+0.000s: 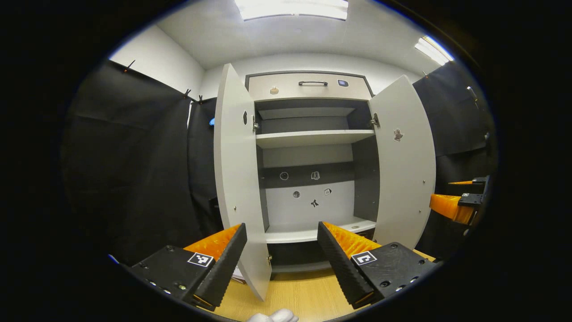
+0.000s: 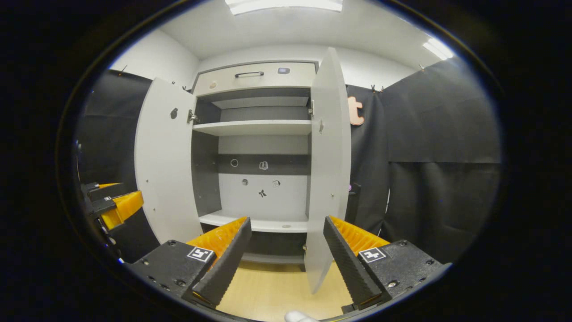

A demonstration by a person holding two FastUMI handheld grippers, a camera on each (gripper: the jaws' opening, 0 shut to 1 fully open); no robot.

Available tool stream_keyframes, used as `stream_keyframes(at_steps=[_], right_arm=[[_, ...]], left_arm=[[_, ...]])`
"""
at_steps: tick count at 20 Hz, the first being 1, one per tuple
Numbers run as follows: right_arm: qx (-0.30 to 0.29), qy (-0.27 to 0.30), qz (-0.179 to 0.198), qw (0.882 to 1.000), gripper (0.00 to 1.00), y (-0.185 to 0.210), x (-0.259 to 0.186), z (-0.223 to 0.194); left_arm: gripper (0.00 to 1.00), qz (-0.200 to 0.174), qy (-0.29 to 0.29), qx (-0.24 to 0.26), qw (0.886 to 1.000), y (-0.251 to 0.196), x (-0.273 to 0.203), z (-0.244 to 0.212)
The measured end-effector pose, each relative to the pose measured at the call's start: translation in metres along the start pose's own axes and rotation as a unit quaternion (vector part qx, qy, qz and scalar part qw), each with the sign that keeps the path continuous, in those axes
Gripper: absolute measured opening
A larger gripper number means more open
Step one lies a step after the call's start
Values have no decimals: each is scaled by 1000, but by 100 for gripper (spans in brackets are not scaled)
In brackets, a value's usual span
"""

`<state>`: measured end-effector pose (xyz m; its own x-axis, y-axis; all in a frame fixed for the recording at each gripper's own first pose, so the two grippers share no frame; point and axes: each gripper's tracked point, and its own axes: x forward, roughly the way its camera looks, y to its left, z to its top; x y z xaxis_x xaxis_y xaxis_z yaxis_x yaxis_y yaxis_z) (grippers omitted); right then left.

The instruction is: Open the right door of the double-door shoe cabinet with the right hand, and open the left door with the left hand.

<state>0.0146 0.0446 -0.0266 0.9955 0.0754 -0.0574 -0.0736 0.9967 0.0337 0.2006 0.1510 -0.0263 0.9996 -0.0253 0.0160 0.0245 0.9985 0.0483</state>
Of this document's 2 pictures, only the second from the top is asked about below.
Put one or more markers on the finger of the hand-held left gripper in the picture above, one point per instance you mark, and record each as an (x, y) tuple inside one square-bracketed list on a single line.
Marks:
[(105, 190), (125, 205)]

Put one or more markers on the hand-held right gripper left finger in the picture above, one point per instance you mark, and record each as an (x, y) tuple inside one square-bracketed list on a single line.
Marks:
[(228, 264)]

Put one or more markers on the grey cabinet door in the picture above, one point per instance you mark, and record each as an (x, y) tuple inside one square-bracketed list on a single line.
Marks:
[(330, 156), (165, 156)]

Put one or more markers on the white cabinet floor board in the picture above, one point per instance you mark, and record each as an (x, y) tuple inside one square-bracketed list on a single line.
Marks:
[(268, 223)]

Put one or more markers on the grey cabinet drawer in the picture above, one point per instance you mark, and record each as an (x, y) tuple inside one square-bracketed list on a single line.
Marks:
[(295, 80)]

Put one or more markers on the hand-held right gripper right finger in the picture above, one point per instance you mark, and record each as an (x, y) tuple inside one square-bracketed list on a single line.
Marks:
[(351, 268)]

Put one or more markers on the metal door hinge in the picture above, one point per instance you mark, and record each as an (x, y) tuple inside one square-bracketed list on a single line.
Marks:
[(193, 117), (311, 109)]

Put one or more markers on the white cabinet shelf board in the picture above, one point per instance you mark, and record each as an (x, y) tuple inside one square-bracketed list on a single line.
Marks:
[(254, 128)]

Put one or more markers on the wide ceiling light panel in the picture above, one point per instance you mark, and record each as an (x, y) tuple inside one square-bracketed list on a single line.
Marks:
[(286, 5)]

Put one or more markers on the narrow ceiling light panel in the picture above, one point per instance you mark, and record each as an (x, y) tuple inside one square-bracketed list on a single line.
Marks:
[(438, 49)]

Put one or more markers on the black backdrop cloth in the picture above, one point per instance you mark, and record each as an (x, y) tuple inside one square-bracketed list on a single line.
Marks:
[(438, 134)]

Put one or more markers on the grey double-door shoe cabinet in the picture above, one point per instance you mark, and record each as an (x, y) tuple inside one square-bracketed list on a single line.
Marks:
[(205, 179)]

